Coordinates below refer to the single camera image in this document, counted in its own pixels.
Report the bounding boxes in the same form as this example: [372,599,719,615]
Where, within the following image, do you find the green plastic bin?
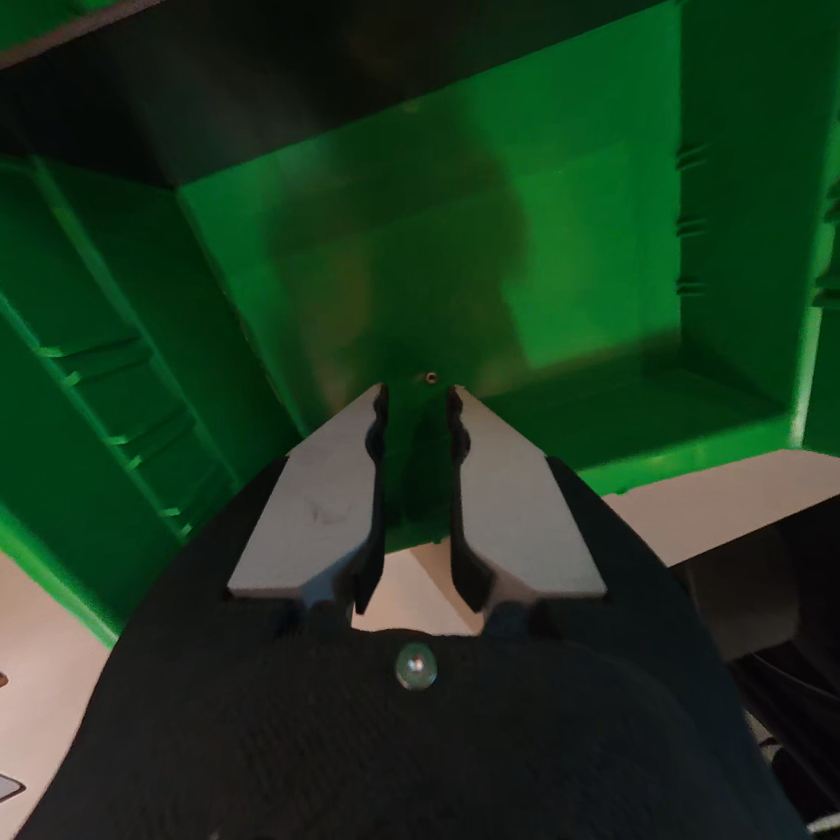
[0,0,840,647]

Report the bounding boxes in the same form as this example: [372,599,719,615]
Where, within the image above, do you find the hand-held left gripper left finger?
[227,384,391,616]

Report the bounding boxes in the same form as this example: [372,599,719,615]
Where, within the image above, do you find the grey desk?
[0,449,840,837]

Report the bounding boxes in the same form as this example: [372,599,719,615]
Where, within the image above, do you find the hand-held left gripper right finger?
[446,385,608,616]

